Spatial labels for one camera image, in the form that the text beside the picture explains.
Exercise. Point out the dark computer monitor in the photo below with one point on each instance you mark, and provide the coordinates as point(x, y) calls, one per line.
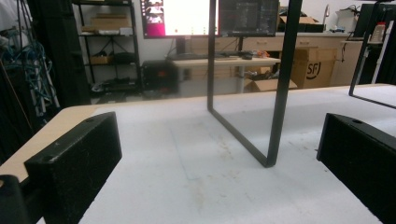
point(249, 17)

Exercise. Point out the cardboard box on shelf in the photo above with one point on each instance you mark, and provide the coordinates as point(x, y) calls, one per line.
point(109, 21)

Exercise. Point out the black computer case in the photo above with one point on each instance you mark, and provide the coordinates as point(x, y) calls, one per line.
point(159, 76)

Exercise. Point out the black metal frame stand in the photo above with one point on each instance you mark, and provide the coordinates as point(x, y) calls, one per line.
point(361, 59)
point(281, 93)

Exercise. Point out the light wooden desk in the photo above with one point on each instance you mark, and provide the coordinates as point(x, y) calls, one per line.
point(224, 62)

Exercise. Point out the white table mat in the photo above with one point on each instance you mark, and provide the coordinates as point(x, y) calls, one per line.
point(224, 174)

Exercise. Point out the black keyboard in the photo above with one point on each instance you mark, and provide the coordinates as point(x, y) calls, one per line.
point(199, 56)

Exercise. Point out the black metal shelf rack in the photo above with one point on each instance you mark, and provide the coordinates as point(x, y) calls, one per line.
point(109, 46)

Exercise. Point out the open cardboard box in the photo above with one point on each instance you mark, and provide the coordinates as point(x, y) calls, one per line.
point(264, 84)

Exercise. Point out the bright computer monitor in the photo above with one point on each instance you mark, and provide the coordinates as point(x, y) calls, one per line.
point(183, 17)

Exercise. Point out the large cardboard box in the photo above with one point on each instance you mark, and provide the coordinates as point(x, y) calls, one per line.
point(314, 67)

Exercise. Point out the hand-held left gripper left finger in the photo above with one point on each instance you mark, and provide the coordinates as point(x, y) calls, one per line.
point(74, 161)

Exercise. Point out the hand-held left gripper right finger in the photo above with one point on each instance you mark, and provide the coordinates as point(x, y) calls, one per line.
point(362, 158)

